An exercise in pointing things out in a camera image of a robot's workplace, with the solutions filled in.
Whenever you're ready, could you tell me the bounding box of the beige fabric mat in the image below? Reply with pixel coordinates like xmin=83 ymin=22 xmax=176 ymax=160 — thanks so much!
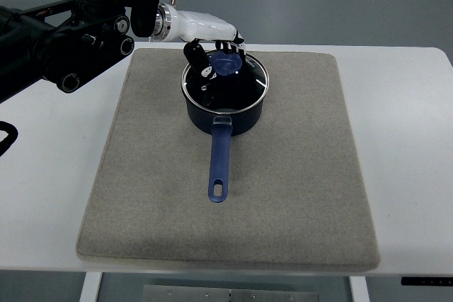
xmin=76 ymin=48 xmax=380 ymax=272

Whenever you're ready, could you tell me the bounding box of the black desk control panel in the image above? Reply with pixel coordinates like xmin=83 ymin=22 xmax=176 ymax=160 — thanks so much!
xmin=401 ymin=277 xmax=453 ymax=287

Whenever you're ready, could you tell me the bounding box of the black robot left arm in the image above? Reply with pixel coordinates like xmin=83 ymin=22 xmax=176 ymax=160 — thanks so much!
xmin=1 ymin=0 xmax=159 ymax=101

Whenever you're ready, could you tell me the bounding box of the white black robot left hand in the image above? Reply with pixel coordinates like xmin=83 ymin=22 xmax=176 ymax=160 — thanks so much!
xmin=151 ymin=4 xmax=246 ymax=100

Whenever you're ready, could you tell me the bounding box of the white table leg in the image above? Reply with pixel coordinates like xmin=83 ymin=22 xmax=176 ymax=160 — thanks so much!
xmin=79 ymin=272 xmax=103 ymax=302
xmin=349 ymin=276 xmax=370 ymax=302

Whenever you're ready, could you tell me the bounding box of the white table leg right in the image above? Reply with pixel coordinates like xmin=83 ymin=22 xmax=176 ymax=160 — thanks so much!
xmin=349 ymin=276 xmax=370 ymax=302

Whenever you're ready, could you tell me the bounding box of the dark blue saucepan blue handle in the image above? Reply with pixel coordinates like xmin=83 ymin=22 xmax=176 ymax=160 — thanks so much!
xmin=185 ymin=97 xmax=263 ymax=203

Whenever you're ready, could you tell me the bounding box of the grey metal base plate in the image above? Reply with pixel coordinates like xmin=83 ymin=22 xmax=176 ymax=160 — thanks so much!
xmin=142 ymin=285 xmax=319 ymax=302

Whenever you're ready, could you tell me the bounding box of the glass pot lid blue knob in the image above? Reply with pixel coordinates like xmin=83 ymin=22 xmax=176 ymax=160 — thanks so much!
xmin=182 ymin=50 xmax=269 ymax=113

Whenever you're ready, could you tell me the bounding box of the white table leg left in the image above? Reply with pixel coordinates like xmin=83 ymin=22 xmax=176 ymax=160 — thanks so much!
xmin=79 ymin=272 xmax=103 ymax=302

